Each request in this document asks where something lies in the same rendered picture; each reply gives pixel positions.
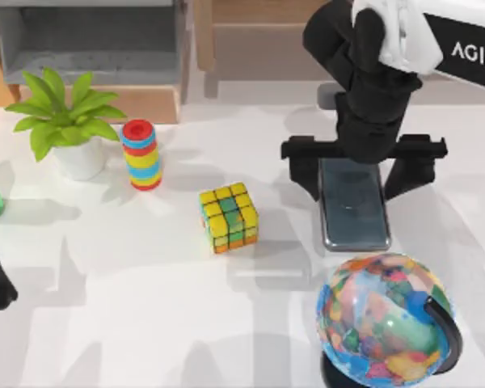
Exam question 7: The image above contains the black smartphone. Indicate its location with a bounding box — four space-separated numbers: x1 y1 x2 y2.
318 157 393 253

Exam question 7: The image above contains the yellow and green puzzle cube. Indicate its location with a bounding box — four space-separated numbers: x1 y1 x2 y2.
198 182 261 255

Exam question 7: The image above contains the wooden open shelf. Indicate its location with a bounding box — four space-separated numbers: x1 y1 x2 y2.
193 0 343 99

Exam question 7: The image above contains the colourful globe on black stand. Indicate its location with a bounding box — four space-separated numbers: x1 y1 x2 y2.
314 252 466 388

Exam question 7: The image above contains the stack of coloured rings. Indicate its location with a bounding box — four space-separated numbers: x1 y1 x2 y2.
120 119 163 191

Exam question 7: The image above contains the wooden cupboard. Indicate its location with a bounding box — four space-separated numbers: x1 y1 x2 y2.
0 0 187 124

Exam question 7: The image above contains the green plant in white pot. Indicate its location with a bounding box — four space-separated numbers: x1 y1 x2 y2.
4 66 129 182

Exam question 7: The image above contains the grey cabinet with dark inside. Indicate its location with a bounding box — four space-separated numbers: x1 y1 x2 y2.
0 0 192 86

